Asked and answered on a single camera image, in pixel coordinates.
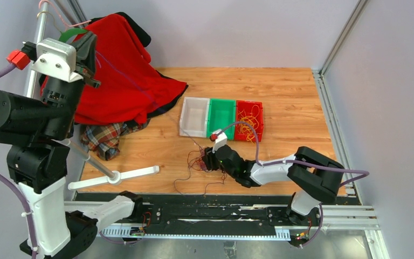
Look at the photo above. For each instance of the pink clothes hanger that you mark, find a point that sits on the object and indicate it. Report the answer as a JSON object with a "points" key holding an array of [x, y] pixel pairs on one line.
{"points": [[63, 17]]}

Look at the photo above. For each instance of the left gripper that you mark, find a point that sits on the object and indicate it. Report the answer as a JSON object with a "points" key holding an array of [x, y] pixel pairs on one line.
{"points": [[87, 58]]}

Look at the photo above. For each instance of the white clothes rack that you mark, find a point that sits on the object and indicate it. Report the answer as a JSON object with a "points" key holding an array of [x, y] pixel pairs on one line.
{"points": [[109, 176]]}

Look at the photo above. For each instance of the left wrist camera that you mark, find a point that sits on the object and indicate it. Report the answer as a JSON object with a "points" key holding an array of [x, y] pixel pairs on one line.
{"points": [[56, 59]]}

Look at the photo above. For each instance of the white plastic bin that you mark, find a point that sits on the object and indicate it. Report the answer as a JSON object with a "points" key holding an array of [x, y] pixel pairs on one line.
{"points": [[194, 117]]}

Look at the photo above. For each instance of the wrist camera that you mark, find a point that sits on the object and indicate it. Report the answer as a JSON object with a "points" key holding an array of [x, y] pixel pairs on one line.
{"points": [[56, 59], [219, 139]]}

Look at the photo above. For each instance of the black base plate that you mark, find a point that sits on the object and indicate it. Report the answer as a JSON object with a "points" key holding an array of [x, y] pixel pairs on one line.
{"points": [[219, 214]]}

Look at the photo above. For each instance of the red t-shirt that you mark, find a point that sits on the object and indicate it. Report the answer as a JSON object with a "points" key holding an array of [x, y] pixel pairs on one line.
{"points": [[121, 78]]}

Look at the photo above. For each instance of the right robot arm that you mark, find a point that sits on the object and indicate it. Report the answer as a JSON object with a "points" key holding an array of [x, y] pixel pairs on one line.
{"points": [[318, 176]]}

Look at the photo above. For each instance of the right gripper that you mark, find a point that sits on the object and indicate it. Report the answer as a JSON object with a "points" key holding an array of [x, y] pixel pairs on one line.
{"points": [[211, 157]]}

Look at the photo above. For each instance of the red plastic bin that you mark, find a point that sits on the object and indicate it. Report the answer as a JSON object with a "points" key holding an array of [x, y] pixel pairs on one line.
{"points": [[250, 112]]}

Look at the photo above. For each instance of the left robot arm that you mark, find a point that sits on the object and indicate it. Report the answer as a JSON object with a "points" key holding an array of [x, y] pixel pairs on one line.
{"points": [[35, 130]]}

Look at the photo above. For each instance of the aluminium frame rail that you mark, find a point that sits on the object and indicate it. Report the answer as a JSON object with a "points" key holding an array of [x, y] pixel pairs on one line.
{"points": [[342, 217]]}

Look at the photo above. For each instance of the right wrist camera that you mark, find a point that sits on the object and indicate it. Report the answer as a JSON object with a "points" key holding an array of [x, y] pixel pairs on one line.
{"points": [[219, 139]]}

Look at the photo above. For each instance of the green plastic bin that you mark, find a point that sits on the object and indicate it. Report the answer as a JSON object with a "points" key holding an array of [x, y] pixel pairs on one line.
{"points": [[222, 112]]}

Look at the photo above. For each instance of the plaid shirt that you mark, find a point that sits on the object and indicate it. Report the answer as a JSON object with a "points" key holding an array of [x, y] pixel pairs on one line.
{"points": [[104, 140]]}

